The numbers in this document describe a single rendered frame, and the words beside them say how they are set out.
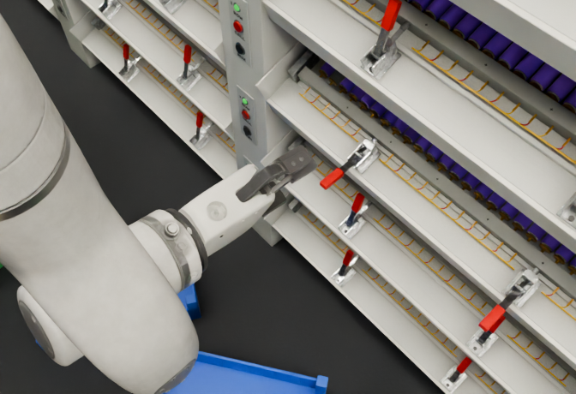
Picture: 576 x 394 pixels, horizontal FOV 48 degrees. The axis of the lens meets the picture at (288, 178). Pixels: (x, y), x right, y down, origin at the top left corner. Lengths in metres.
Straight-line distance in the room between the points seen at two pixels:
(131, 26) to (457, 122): 0.84
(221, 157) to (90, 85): 0.48
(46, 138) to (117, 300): 0.17
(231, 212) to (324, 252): 0.62
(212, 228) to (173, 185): 0.84
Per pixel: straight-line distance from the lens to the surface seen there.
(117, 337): 0.51
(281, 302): 1.33
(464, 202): 0.85
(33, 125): 0.36
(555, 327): 0.85
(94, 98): 1.68
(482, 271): 0.85
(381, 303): 1.22
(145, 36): 1.36
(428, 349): 1.21
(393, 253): 1.05
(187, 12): 1.11
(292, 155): 0.71
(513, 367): 1.02
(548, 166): 0.70
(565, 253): 0.85
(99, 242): 0.48
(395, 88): 0.74
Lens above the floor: 1.23
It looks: 57 degrees down
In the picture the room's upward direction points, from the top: straight up
